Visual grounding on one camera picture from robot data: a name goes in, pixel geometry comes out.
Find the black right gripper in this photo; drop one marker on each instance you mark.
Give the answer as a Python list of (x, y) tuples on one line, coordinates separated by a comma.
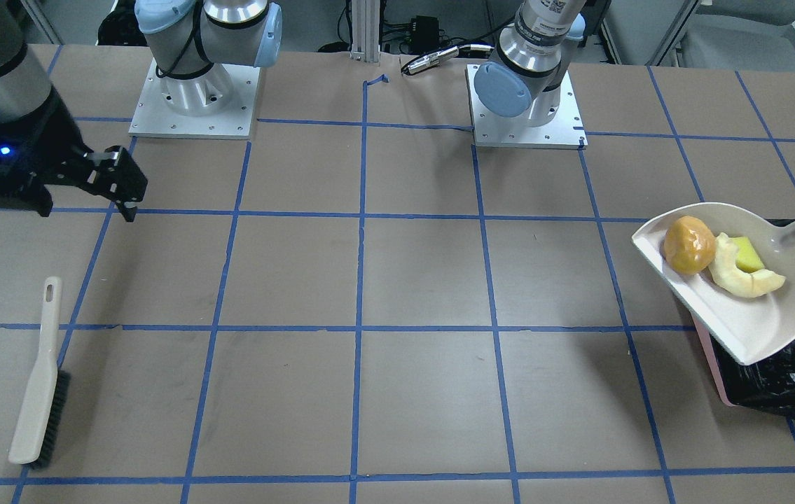
[(55, 134)]

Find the beige plastic dustpan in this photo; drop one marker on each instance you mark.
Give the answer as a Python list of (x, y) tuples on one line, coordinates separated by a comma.
[(749, 329)]

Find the beige hand brush black bristles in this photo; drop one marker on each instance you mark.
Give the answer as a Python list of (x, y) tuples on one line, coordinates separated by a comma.
[(36, 430)]

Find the yellow green sponge wedge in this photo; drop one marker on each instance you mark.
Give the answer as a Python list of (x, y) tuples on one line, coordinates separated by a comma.
[(747, 259)]

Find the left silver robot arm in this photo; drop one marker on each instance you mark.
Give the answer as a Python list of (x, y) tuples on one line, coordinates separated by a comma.
[(522, 97)]

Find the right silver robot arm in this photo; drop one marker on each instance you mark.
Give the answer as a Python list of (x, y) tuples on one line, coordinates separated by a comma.
[(192, 43)]

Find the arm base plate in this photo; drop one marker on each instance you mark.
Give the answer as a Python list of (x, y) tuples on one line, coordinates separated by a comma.
[(552, 124), (221, 104)]

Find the aluminium frame post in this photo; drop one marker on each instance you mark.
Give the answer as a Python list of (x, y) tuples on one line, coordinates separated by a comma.
[(365, 30)]

